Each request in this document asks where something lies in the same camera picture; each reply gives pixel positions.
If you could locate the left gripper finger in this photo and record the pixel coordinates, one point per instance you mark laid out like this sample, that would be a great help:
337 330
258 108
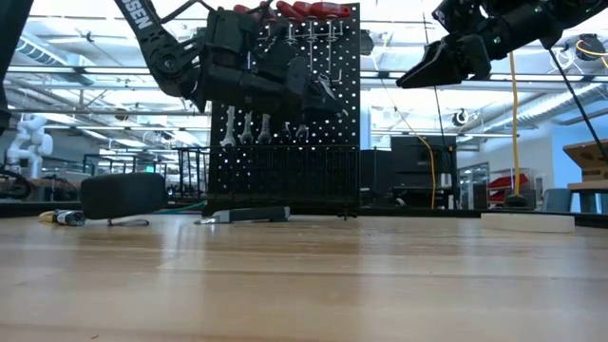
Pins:
325 102

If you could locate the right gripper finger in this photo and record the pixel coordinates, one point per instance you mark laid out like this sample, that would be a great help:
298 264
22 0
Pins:
442 64

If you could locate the silver combination wrench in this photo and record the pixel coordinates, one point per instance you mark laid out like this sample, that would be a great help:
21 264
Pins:
327 87
285 132
246 130
264 130
229 128
302 132

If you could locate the black grey utility knife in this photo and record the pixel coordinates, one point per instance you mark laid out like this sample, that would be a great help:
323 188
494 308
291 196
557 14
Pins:
256 214

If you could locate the yellow black tape measure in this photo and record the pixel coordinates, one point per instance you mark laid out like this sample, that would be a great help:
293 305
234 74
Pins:
123 195

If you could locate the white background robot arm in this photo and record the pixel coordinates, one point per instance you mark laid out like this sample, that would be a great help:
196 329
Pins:
33 138

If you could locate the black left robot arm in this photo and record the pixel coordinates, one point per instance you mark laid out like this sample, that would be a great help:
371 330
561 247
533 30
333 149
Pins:
157 52

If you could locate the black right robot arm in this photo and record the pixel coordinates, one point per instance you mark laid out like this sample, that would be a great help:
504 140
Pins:
584 7

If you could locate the black metal pegboard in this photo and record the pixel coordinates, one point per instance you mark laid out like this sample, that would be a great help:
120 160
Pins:
342 123

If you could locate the black equipment cabinet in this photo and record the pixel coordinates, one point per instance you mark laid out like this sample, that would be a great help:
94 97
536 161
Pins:
418 166

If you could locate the red plastic bin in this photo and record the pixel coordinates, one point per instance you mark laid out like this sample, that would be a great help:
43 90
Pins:
506 183

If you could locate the cardboard box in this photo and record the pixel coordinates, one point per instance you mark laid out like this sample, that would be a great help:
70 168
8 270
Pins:
586 159

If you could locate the grey plastic bin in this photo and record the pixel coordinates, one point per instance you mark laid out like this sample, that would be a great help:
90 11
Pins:
556 200

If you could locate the wooden workbench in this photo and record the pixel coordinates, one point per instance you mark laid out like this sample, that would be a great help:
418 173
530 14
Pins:
589 186

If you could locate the white tape roll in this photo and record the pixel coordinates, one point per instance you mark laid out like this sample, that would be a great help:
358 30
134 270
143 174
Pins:
527 222

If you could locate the black round wheel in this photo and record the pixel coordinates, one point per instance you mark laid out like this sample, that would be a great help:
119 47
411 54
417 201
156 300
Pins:
26 187

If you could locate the black aluminium frame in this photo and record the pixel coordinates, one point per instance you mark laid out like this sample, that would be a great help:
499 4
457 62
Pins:
418 212

